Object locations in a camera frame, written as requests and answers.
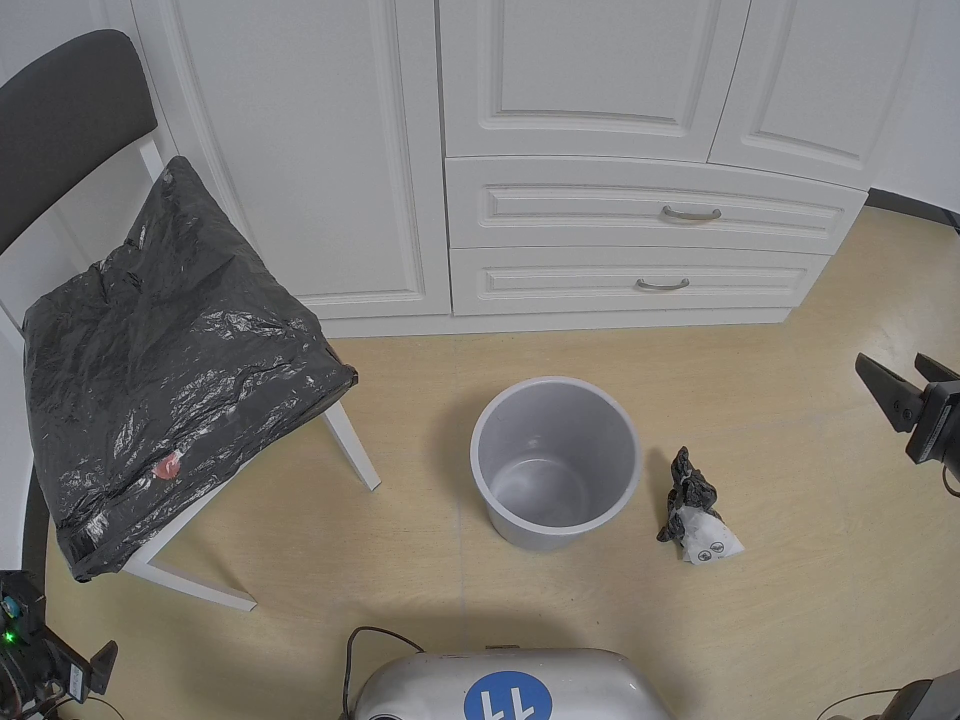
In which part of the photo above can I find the white wardrobe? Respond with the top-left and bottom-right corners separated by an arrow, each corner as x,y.
78,0 -> 931,342

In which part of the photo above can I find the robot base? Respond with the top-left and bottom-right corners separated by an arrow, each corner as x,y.
352,648 -> 672,720

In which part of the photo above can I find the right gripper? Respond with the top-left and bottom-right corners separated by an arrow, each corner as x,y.
857,353 -> 960,471

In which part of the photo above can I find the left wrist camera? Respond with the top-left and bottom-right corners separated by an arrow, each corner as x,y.
0,570 -> 48,654

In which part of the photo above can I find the black plastic bag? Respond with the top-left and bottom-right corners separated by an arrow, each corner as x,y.
21,156 -> 360,585

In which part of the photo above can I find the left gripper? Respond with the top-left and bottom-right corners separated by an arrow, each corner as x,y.
33,625 -> 119,703

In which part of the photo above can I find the black cable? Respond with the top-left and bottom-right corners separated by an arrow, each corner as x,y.
341,625 -> 429,718
817,689 -> 901,720

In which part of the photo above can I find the white chair dark grey seat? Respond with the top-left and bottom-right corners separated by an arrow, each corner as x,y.
0,29 -> 382,613

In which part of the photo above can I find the white trash bin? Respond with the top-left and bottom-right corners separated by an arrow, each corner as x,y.
470,377 -> 642,552

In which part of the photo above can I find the black plastic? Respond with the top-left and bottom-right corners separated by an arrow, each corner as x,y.
656,445 -> 723,544

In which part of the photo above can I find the crumpled white paper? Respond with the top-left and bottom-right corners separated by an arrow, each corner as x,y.
669,505 -> 746,567

